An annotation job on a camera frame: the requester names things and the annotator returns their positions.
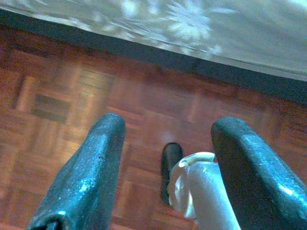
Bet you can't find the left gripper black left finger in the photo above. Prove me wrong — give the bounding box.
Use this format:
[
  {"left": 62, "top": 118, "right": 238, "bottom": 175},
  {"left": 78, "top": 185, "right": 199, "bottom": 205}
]
[{"left": 26, "top": 113, "right": 127, "bottom": 230}]

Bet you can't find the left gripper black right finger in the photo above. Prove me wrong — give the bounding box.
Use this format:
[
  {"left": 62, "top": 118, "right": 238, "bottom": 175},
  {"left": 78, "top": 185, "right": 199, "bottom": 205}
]
[{"left": 210, "top": 116, "right": 307, "bottom": 230}]

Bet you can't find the black robot left foot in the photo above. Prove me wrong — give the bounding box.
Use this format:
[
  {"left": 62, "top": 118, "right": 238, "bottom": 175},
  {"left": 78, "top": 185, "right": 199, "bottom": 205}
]
[{"left": 160, "top": 142, "right": 184, "bottom": 207}]

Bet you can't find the bed with grey floral sheet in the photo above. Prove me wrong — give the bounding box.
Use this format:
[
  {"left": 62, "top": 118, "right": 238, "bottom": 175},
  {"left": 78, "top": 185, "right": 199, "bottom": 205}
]
[{"left": 0, "top": 0, "right": 307, "bottom": 82}]

